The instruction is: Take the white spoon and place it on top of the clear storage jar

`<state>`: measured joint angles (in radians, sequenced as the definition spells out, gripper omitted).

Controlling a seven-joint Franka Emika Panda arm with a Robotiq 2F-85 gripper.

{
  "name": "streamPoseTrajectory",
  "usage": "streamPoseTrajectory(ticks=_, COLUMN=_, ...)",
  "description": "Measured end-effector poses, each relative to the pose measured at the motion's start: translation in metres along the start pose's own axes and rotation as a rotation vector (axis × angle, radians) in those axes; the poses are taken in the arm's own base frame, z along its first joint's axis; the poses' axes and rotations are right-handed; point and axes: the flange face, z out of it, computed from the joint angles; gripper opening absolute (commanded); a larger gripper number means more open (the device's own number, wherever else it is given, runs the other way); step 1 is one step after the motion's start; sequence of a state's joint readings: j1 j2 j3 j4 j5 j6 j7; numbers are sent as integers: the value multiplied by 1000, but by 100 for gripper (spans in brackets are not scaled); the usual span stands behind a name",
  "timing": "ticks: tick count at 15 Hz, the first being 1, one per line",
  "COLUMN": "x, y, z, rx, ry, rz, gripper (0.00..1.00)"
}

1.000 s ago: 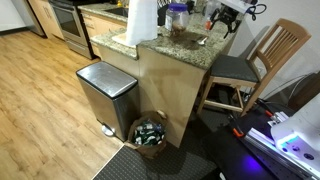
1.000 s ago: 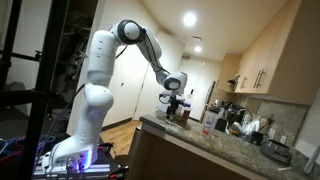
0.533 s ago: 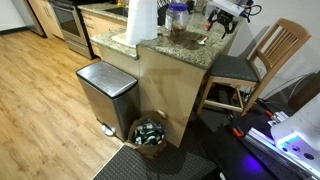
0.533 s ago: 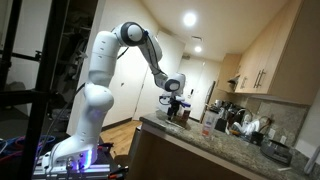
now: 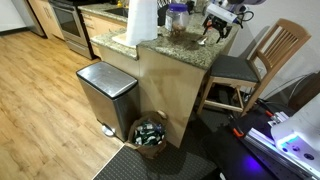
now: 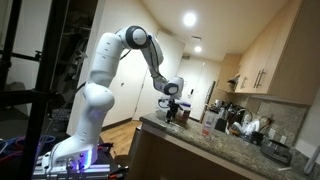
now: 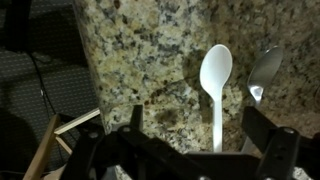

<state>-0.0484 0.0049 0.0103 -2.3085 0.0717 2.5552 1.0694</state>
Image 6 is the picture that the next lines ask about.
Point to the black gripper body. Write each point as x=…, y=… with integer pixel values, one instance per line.
x=173, y=107

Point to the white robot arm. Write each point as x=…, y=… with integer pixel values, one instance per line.
x=100, y=66

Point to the aluminium robot base platform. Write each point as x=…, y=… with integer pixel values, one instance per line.
x=100, y=168

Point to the jar with blue lid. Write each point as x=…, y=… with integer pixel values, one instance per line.
x=185, y=111

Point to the clear labelled storage jar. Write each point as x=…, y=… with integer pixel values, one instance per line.
x=210, y=123

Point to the white door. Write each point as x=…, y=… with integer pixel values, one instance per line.
x=146, y=96

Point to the beige counter cabinet base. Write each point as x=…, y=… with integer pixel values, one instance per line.
x=166, y=156

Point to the silver kettle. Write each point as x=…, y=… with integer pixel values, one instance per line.
x=218, y=103

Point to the black countertop container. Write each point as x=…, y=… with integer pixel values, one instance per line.
x=221, y=125

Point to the small round ceiling light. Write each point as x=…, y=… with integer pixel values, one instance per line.
x=198, y=49

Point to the range hood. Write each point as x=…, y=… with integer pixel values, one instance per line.
x=234, y=80

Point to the tall beige cabinet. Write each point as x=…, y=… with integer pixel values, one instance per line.
x=228, y=66

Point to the curved kitchen faucet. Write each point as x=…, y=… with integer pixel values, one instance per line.
x=242, y=111

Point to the ceiling vent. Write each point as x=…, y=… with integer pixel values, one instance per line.
x=197, y=38

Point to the white dishes in rack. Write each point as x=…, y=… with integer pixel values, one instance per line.
x=248, y=127

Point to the black cup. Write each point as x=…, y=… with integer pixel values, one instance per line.
x=256, y=138

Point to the large round ceiling light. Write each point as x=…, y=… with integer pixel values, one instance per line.
x=189, y=19

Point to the small white utensil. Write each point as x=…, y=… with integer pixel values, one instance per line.
x=284, y=169

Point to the beige upper kitchen cabinets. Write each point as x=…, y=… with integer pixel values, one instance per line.
x=286, y=53

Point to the white wall outlet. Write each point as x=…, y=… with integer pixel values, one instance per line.
x=272, y=133
x=283, y=139

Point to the black metal stand frame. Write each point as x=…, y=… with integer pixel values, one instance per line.
x=40, y=83

